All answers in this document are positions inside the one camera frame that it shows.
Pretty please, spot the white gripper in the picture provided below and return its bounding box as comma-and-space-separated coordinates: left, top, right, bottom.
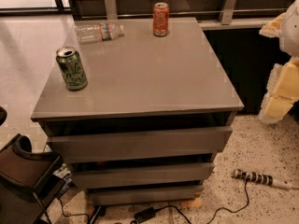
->
258, 0, 299, 124

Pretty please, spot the orange red soda can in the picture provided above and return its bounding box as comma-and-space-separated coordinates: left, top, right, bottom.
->
153, 2, 169, 37

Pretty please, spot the green La Croix can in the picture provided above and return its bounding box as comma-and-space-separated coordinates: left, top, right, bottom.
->
56, 46, 88, 91

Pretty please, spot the top grey drawer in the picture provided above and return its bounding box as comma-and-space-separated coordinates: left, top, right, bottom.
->
48, 126, 232, 163

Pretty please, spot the grey drawer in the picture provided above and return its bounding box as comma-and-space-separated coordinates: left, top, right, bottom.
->
72, 162, 214, 189
89, 185, 204, 205
48, 126, 232, 163

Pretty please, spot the striped black white wand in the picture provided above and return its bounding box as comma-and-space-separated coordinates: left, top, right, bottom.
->
232, 169, 299, 190

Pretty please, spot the middle grey drawer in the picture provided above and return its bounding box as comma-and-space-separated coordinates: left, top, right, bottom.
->
72, 162, 214, 189

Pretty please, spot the grey drawer cabinet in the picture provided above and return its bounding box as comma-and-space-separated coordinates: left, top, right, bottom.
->
32, 18, 242, 195

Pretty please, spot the bottom grey drawer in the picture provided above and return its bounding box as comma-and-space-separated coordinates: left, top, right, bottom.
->
89, 185, 204, 205

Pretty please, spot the clear plastic water bottle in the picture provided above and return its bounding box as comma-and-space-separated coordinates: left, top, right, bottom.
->
75, 21, 124, 44

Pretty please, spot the black power adapter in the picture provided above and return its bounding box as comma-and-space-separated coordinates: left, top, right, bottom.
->
135, 207, 156, 224

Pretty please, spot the black chair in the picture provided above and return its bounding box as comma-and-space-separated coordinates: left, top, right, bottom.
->
0, 105, 66, 224

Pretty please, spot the right metal bracket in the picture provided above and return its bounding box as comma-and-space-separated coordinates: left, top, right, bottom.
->
219, 0, 236, 25

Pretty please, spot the metal bracket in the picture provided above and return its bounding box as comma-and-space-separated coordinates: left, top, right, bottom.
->
104, 0, 118, 20
219, 0, 236, 25

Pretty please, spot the black cable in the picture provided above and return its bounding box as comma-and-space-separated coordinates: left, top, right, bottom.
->
130, 179, 250, 224

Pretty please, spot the left metal bracket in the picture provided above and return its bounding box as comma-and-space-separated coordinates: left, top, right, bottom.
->
104, 0, 118, 20

